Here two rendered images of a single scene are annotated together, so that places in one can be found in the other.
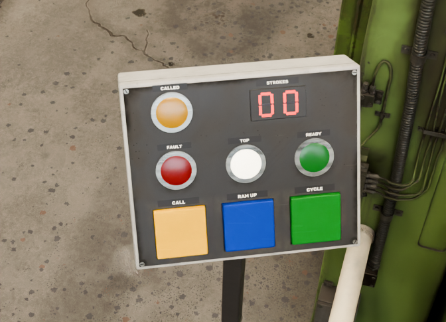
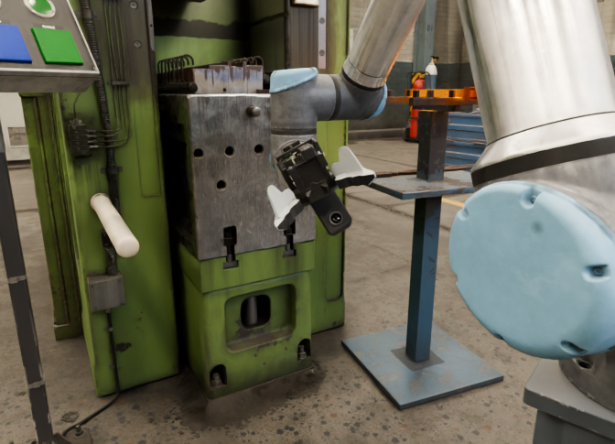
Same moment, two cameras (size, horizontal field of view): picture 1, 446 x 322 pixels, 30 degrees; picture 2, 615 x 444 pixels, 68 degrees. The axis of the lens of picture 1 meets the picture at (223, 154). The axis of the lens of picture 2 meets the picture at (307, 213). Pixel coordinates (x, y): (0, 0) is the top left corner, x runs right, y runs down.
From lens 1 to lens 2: 1.11 m
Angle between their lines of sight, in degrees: 50
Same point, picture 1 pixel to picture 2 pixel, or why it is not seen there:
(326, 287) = (91, 276)
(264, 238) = (20, 51)
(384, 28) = not seen: outside the picture
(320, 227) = (64, 51)
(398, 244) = (129, 202)
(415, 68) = (89, 21)
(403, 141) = (101, 90)
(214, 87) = not seen: outside the picture
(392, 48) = not seen: hidden behind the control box
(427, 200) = (134, 148)
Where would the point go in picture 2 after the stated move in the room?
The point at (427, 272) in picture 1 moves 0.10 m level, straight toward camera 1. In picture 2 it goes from (156, 221) to (159, 230)
